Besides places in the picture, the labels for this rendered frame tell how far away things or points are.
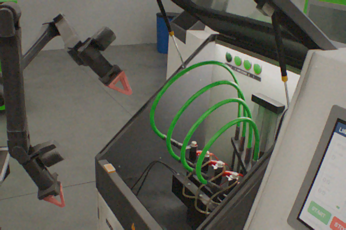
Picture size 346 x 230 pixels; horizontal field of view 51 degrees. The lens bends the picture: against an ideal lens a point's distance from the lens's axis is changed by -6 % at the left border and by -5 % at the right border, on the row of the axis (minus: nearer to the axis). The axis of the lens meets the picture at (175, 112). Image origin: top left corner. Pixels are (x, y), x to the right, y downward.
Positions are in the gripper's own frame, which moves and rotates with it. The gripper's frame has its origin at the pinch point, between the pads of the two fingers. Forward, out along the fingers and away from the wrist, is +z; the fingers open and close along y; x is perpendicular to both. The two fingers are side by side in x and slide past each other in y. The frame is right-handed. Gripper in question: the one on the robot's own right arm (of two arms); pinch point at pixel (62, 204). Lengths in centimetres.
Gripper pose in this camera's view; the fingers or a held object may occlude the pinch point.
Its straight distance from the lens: 127.9
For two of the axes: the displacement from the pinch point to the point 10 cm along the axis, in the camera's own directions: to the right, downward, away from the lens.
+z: 3.8, 8.1, 4.4
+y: -2.4, -3.8, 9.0
